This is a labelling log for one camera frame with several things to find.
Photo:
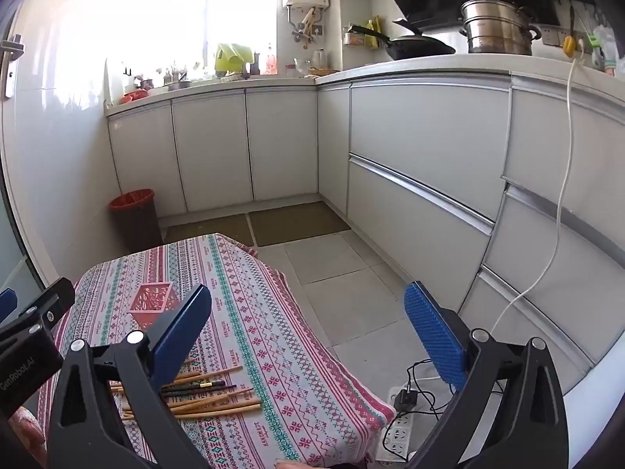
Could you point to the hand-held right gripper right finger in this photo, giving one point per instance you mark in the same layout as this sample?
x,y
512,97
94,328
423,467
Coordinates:
x,y
434,332

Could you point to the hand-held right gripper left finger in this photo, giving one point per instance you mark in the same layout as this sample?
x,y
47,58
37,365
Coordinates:
x,y
183,322

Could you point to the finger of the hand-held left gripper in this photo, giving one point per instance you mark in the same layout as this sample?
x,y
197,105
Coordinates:
x,y
7,303
53,298

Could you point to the pink plastic chopstick holder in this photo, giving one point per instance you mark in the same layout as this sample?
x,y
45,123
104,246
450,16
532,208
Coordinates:
x,y
146,303

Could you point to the bunch of wooden chopsticks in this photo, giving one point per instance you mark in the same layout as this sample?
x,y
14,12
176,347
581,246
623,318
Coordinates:
x,y
219,403

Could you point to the frosted glass door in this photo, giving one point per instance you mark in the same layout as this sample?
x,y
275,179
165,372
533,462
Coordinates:
x,y
12,249

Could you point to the black power adapter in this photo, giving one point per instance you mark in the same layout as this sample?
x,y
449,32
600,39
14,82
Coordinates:
x,y
405,399

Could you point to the patterned striped tablecloth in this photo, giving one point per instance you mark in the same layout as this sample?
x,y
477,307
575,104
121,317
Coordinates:
x,y
273,332

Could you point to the brown floor mat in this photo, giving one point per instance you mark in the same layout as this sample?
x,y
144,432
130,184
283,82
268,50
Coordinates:
x,y
298,222
210,229

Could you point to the white power strip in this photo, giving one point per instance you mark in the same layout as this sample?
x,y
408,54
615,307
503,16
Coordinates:
x,y
398,432

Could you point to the red trash bin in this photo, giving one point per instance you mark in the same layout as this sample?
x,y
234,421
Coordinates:
x,y
136,224

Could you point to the white cabinet with doors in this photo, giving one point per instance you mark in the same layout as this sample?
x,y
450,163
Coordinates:
x,y
210,146

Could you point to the white cabinet with drawers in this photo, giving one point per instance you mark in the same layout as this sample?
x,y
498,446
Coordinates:
x,y
420,132

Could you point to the red plastic basin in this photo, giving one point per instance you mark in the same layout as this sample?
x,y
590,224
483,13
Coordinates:
x,y
134,96

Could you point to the lime green plastic container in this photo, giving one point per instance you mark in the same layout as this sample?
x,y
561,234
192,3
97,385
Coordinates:
x,y
232,56

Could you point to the red labelled bottle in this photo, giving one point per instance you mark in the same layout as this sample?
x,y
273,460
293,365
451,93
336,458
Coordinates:
x,y
271,61

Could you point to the black wok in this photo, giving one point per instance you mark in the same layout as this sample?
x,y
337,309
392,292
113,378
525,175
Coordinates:
x,y
420,48

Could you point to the white kettle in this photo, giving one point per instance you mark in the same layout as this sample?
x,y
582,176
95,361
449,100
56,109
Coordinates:
x,y
319,58

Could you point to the stainless steel steamer pot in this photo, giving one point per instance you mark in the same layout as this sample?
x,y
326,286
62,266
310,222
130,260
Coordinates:
x,y
495,29

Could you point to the yellow hanging utensil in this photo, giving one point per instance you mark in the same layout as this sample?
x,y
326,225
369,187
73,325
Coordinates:
x,y
568,45

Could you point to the window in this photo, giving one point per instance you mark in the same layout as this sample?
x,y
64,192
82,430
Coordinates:
x,y
210,5

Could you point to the wooden spatula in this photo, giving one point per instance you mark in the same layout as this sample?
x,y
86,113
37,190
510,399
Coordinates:
x,y
308,24

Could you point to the metal wall rack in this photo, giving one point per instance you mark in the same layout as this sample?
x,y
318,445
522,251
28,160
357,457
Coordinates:
x,y
359,39

